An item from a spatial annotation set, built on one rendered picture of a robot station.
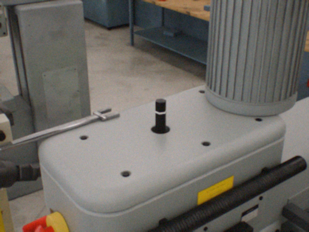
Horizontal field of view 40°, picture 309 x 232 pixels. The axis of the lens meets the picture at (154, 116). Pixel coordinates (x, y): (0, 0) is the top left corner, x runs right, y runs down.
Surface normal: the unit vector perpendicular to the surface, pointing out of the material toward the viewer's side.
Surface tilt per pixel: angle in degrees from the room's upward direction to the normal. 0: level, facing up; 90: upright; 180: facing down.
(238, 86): 90
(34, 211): 0
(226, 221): 90
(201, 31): 90
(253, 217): 90
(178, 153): 0
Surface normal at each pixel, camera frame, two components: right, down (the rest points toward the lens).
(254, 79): -0.20, 0.45
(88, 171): 0.00, -0.89
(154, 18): -0.81, 0.27
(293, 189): 0.59, 0.37
